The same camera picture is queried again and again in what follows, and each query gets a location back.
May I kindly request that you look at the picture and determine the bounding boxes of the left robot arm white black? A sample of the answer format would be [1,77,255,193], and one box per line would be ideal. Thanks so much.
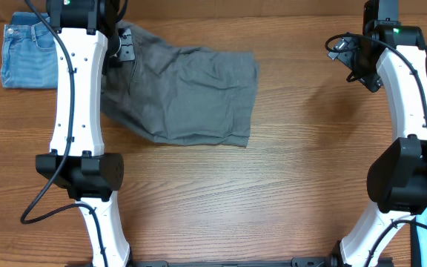
[36,0,134,266]

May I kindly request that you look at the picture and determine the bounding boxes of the grey shorts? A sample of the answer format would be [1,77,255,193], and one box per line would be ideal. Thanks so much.
[101,21,259,147]

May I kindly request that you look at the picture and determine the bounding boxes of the folded blue denim jeans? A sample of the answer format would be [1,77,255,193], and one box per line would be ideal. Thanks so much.
[0,12,58,89]

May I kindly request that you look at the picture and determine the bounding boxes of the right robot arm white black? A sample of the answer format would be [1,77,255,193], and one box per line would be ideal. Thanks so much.
[325,0,427,266]

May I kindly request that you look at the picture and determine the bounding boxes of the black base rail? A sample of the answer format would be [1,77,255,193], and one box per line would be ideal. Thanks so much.
[64,255,396,267]

